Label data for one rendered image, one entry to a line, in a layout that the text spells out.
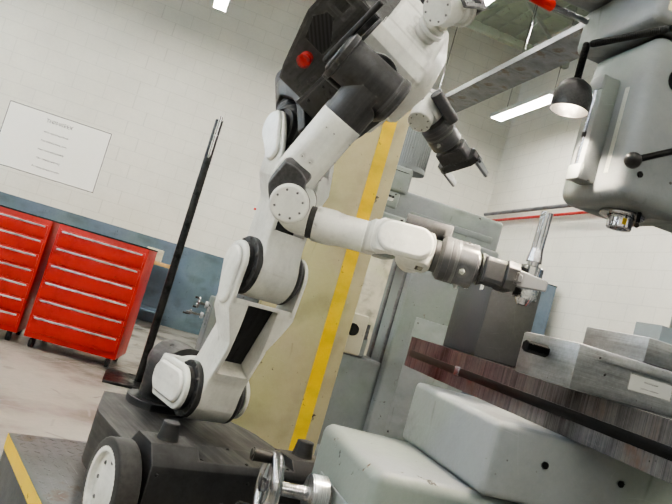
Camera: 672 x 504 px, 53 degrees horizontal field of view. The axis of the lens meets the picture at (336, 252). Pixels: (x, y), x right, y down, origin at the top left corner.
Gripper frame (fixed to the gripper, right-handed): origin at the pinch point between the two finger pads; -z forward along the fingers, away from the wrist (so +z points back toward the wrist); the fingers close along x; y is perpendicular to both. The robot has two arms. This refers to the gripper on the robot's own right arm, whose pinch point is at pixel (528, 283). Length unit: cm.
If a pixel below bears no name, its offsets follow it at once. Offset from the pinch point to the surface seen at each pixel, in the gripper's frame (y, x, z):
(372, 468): 37.7, -24.9, 20.9
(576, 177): -21.2, -5.8, -2.2
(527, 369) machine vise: 16.0, -20.0, 0.8
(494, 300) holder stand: 3.5, 21.8, 1.4
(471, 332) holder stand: 11.8, 26.4, 3.7
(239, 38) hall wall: -330, 835, 326
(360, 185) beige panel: -39, 161, 47
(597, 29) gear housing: -54, 1, 0
